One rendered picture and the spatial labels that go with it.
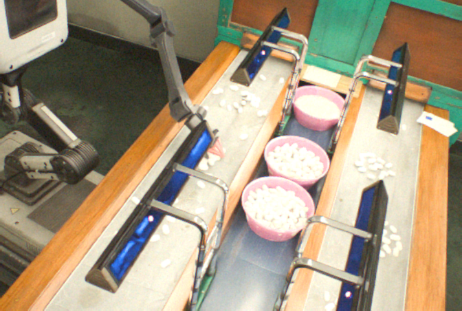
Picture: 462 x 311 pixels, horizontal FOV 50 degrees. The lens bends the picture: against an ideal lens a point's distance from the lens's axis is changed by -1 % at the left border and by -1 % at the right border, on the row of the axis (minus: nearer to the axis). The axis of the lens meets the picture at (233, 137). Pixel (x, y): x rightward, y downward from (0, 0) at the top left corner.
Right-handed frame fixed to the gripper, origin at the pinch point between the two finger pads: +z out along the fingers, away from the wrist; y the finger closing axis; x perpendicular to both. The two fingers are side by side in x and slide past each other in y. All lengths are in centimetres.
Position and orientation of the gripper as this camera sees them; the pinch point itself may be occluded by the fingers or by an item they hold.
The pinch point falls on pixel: (222, 155)
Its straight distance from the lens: 198.2
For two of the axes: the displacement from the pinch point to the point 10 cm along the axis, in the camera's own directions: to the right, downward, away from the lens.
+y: 3.3, -5.7, 7.5
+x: -6.9, 3.9, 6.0
